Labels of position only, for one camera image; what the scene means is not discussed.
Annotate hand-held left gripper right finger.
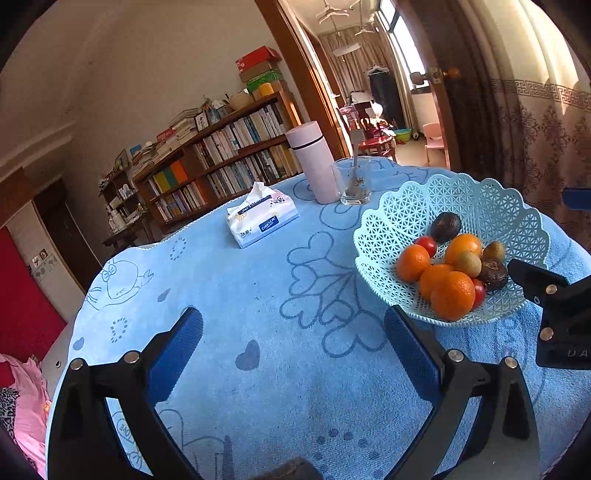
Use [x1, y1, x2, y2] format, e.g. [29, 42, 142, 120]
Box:
[384, 305, 541, 480]

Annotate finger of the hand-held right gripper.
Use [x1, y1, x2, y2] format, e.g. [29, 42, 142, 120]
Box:
[508, 258, 591, 342]
[562, 188, 591, 210]

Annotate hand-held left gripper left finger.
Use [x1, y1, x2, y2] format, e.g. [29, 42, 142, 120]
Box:
[46, 307, 204, 480]

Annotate dark purple passion fruit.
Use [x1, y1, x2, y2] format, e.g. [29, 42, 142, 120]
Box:
[430, 211, 462, 244]
[476, 259, 509, 292]

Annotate yellow-green kiwi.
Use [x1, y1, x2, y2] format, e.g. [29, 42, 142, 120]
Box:
[451, 250, 483, 278]

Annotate light blue lattice fruit basket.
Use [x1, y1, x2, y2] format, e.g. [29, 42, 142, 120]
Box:
[353, 173, 551, 328]

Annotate brown patterned curtain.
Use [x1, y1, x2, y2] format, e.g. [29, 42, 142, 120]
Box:
[462, 0, 591, 250]

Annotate blue printed towel tablecloth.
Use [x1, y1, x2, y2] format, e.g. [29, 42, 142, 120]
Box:
[46, 157, 591, 480]

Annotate pink plastic chair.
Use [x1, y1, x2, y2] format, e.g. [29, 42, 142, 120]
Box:
[422, 122, 451, 167]

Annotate white tissue pack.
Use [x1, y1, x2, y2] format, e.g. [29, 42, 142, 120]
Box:
[225, 181, 301, 250]

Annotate small dark wooden shelf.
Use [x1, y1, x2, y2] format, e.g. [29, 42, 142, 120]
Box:
[98, 166, 155, 252]

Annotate pink cloth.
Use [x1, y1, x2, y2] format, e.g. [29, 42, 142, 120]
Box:
[0, 353, 51, 478]

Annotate clear drinking glass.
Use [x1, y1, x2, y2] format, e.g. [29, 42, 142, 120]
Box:
[332, 157, 373, 206]

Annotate dark wooden door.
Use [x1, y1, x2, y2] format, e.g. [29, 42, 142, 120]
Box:
[32, 180, 100, 291]

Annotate brass door knob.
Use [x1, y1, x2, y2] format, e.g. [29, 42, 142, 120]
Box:
[411, 67, 462, 88]

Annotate large wooden bookshelf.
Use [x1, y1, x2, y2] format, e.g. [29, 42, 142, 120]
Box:
[131, 90, 305, 227]

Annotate pink thermos bottle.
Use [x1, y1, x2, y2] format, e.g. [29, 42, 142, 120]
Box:
[285, 121, 341, 205]

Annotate spoon in glass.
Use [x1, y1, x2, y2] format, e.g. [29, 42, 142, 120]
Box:
[347, 129, 366, 195]

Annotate stack of books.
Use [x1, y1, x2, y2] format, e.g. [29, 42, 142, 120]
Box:
[130, 107, 204, 174]

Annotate black hanging garment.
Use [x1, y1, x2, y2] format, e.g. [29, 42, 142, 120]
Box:
[368, 69, 407, 132]

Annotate window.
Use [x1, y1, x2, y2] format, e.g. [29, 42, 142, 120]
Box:
[379, 0, 428, 93]

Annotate beige curtain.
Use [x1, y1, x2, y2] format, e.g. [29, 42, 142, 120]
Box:
[318, 30, 393, 121]

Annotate green box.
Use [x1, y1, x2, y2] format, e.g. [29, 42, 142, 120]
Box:
[245, 69, 284, 93]

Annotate red box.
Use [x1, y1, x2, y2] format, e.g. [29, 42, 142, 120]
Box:
[235, 46, 282, 75]

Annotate red wall panel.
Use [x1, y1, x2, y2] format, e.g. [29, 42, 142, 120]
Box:
[0, 226, 68, 365]

